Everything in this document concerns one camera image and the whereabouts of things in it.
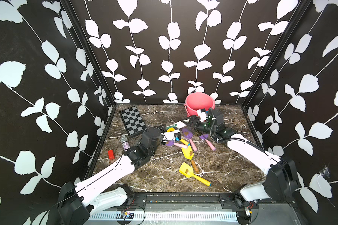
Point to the small red block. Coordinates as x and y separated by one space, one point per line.
111 155

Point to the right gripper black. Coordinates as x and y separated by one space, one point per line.
197 121

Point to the yellow trowel wooden handle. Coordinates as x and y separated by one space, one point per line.
189 154

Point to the purple trowel pink handle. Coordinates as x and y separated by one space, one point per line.
188 135
205 137
172 143

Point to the purple glitter cylinder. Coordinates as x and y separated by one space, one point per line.
125 143

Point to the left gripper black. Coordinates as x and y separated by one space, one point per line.
160 130

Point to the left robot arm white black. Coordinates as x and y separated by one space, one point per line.
77 202

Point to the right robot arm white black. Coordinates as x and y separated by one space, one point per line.
281 178

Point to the black front rail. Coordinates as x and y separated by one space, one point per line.
224 200

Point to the black white checkerboard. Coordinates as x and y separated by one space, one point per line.
133 121

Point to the yellow trowel yellow handle lower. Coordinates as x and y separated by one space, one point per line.
188 172

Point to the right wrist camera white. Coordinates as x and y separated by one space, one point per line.
202 114

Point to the pink plastic bucket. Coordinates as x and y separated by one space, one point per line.
197 101

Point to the white slotted cable duct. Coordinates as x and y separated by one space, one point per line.
139 216

